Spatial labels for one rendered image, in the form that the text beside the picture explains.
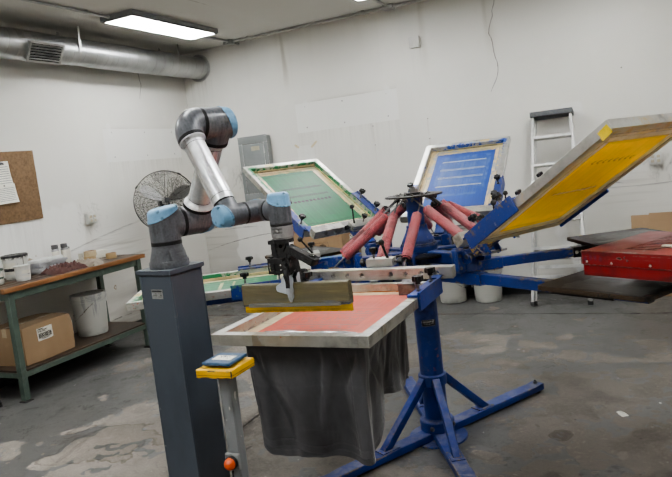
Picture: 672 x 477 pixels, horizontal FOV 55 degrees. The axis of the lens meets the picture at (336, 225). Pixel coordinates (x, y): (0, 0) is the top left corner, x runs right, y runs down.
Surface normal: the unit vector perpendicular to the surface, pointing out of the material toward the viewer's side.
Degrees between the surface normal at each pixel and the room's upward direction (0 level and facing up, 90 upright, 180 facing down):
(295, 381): 94
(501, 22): 90
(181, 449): 90
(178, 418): 90
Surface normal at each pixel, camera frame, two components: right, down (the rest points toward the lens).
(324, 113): -0.42, 0.14
